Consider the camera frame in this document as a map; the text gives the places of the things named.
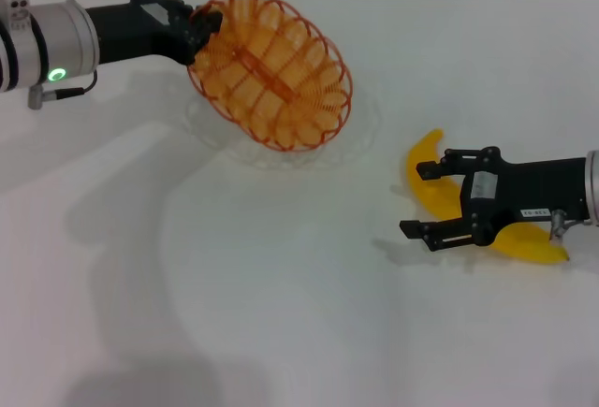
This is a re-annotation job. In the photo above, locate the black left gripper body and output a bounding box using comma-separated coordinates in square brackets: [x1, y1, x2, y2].
[86, 0, 195, 66]

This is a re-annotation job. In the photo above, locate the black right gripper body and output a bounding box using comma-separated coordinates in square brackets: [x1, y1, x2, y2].
[460, 147, 589, 247]

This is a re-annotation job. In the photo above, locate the yellow banana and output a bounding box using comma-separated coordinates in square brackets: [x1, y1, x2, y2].
[404, 128, 571, 267]

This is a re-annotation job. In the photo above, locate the orange plastic woven basket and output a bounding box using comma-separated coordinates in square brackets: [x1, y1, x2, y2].
[186, 0, 353, 152]

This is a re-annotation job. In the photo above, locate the right arm cable with plug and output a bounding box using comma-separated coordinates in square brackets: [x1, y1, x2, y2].
[548, 209, 589, 242]

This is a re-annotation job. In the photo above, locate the arm cable with plug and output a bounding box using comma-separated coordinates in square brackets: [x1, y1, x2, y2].
[26, 69, 98, 111]
[548, 209, 589, 242]

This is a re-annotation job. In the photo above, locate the left arm cable with plug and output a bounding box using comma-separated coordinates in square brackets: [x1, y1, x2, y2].
[26, 69, 98, 111]

